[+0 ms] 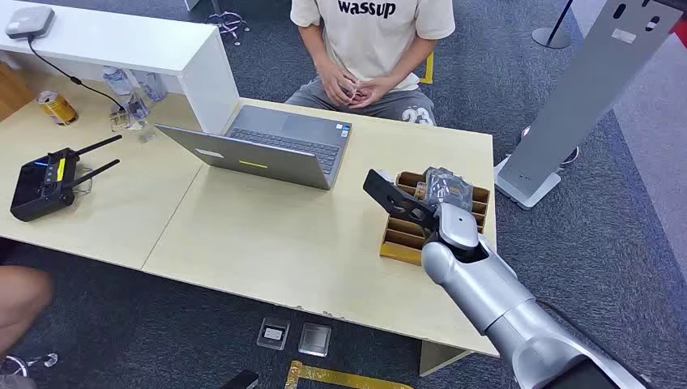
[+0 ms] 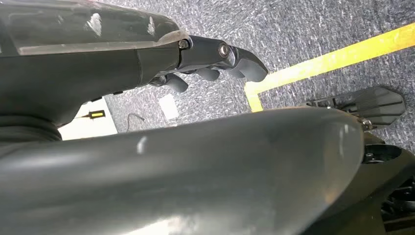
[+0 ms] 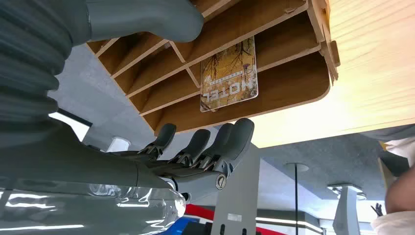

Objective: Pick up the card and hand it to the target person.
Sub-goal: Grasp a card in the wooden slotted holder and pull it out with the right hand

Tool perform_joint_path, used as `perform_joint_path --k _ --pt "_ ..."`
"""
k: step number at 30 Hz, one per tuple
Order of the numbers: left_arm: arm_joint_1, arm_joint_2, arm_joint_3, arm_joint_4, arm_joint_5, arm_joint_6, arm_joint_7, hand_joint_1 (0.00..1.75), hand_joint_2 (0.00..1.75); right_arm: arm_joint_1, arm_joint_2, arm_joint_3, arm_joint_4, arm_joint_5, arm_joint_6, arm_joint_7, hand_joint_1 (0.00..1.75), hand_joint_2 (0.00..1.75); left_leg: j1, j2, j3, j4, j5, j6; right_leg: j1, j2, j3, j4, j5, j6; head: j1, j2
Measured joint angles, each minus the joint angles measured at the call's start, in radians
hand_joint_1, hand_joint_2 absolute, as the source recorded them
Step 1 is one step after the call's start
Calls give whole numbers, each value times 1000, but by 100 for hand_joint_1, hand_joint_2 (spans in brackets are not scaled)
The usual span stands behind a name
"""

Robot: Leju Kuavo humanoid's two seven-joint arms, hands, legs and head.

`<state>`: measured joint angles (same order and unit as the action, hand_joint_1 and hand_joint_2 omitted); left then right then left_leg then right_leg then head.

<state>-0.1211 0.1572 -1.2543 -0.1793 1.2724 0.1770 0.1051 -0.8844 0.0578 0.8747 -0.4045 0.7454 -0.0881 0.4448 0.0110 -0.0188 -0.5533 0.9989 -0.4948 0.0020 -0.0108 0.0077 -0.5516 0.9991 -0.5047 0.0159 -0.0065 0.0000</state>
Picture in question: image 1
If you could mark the stanchion post with round base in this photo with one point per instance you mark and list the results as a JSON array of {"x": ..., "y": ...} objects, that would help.
[{"x": 552, "y": 35}]

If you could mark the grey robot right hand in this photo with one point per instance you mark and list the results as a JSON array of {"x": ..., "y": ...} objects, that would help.
[{"x": 448, "y": 188}]

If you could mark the grey laptop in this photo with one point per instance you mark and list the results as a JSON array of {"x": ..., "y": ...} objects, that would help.
[{"x": 279, "y": 145}]

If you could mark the metal chair castor frame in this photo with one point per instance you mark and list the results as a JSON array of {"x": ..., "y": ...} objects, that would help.
[{"x": 21, "y": 365}]

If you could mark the person's left hand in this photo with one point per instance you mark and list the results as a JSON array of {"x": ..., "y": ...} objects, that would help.
[{"x": 375, "y": 94}]

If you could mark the person's right forearm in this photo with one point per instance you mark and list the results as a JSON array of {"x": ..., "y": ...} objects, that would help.
[{"x": 315, "y": 48}]

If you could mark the wooden card organizer box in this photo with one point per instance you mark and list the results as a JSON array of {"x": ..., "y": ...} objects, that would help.
[{"x": 402, "y": 239}]

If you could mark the small black object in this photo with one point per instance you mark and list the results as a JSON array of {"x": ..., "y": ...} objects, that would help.
[{"x": 241, "y": 381}]

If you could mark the white shelf unit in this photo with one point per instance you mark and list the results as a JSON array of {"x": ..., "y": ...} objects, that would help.
[{"x": 161, "y": 48}]

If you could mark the bystander's bare limb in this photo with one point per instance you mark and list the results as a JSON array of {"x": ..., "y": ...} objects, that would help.
[{"x": 21, "y": 300}]

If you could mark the floor socket with white outlet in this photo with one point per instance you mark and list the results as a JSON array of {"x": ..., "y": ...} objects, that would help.
[{"x": 273, "y": 333}]

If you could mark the small glass jar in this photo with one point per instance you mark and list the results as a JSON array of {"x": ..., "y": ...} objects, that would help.
[{"x": 121, "y": 121}]

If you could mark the grey kiosk stand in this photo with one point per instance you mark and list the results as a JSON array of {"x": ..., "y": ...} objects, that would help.
[{"x": 585, "y": 91}]

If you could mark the yellow floor tape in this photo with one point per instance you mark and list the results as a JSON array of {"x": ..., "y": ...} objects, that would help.
[{"x": 343, "y": 378}]

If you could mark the person's right hand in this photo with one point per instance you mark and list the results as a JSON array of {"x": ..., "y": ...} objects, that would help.
[{"x": 335, "y": 83}]

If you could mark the clear plastic water bottle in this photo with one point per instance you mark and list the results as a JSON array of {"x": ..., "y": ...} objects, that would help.
[
  {"x": 153, "y": 86},
  {"x": 117, "y": 81}
]

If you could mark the floor socket with metal lid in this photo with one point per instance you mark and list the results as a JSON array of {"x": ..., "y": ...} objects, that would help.
[{"x": 314, "y": 339}]

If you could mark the person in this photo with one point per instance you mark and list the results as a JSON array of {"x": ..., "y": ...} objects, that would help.
[{"x": 370, "y": 37}]

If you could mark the black remote controller with antennas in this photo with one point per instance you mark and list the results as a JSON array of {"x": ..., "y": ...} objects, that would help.
[{"x": 43, "y": 185}]

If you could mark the chrome chair base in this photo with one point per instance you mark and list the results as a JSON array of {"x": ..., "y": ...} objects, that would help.
[{"x": 228, "y": 24}]

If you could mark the table leg panel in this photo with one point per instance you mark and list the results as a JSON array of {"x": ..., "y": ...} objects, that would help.
[{"x": 437, "y": 358}]

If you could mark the person's left forearm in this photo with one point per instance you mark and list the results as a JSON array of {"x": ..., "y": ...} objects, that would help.
[{"x": 410, "y": 61}]

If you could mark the grey flat device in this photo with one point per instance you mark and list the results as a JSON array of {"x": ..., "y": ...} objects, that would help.
[{"x": 29, "y": 21}]

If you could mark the gold drink can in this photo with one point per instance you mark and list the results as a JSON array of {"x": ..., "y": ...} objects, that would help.
[{"x": 56, "y": 107}]

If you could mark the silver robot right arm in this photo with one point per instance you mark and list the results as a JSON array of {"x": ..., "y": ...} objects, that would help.
[{"x": 483, "y": 290}]

